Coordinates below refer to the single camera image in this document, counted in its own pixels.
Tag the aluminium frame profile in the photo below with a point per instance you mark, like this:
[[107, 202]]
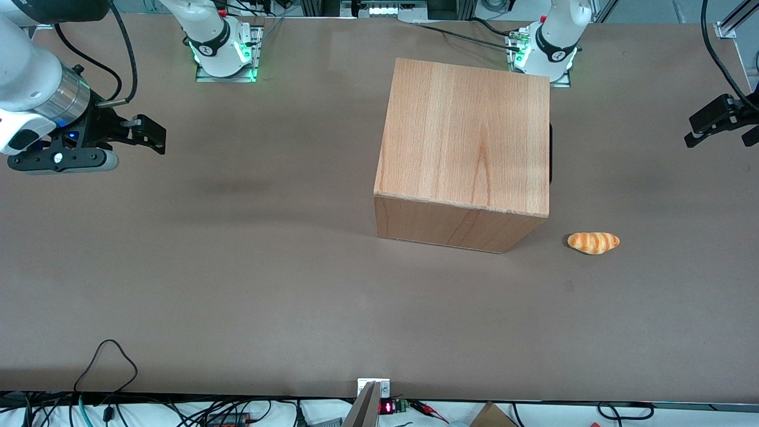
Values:
[[734, 21]]

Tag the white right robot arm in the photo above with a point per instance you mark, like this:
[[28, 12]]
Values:
[[29, 71]]

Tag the brown cardboard piece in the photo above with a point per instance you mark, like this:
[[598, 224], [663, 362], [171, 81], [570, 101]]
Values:
[[492, 416]]

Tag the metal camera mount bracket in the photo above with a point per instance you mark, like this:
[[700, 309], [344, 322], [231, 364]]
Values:
[[385, 386]]

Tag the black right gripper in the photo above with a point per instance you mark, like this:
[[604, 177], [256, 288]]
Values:
[[98, 128]]

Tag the red digit display module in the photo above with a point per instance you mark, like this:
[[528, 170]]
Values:
[[388, 407]]

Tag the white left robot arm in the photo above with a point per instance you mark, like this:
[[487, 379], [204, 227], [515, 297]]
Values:
[[554, 41]]

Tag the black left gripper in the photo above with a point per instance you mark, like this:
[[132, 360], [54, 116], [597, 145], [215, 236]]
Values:
[[718, 115]]

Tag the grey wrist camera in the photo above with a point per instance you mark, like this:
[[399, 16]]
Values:
[[110, 161]]

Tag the orange striped bread roll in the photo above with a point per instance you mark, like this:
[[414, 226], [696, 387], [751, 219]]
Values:
[[593, 242]]

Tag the light wooden drawer cabinet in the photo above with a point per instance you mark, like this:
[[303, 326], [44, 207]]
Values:
[[462, 142]]

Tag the beige camera post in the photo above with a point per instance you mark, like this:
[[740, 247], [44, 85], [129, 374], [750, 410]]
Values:
[[363, 409]]

